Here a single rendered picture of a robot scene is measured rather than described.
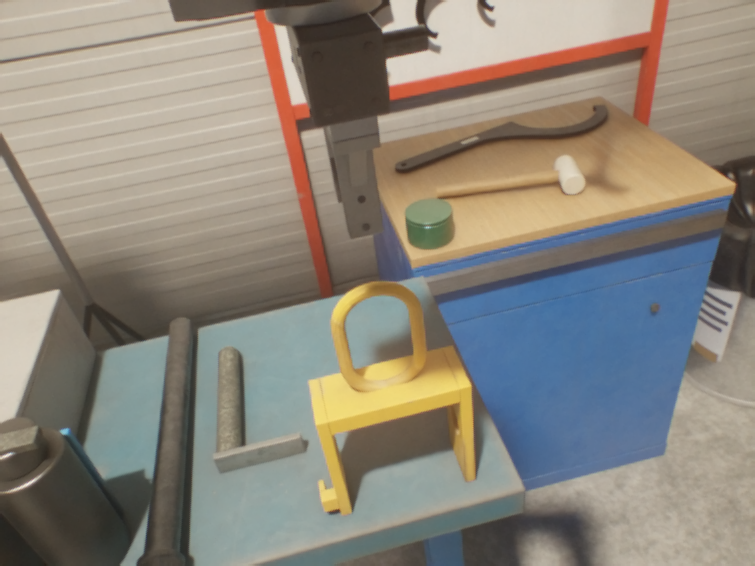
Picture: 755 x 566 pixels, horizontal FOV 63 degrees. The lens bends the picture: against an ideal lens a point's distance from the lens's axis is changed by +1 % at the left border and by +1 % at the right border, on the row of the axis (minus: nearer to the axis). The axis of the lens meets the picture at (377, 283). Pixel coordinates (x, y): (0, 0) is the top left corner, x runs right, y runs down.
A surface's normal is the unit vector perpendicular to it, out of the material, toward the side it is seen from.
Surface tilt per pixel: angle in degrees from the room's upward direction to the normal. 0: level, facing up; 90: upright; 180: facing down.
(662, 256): 90
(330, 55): 90
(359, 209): 90
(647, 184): 0
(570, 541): 0
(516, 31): 90
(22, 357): 0
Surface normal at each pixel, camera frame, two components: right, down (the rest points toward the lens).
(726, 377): -0.65, 0.57
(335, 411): -0.13, -0.79
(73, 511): 0.87, 0.21
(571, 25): 0.21, 0.58
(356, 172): 0.25, 0.89
